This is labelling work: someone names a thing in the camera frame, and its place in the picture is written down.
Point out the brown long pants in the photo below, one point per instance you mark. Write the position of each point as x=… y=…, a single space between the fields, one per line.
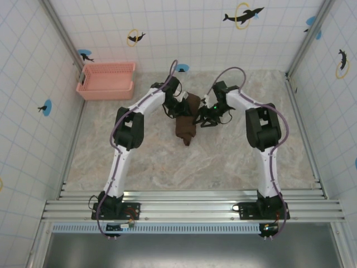
x=185 y=128

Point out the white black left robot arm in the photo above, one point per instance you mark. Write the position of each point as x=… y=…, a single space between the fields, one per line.
x=150 y=100

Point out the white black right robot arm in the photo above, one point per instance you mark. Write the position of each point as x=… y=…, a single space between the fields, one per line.
x=242 y=100

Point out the pink perforated plastic basket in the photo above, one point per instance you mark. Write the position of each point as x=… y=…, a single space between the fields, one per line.
x=106 y=83

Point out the aluminium frame crossbeam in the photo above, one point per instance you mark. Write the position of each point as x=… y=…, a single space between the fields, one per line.
x=181 y=194
x=181 y=210

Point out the aluminium side rail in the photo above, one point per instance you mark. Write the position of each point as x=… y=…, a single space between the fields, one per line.
x=71 y=145
x=307 y=139

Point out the aluminium frame post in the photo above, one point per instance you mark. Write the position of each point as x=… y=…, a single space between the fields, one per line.
x=62 y=30
x=344 y=245
x=310 y=36
x=39 y=245

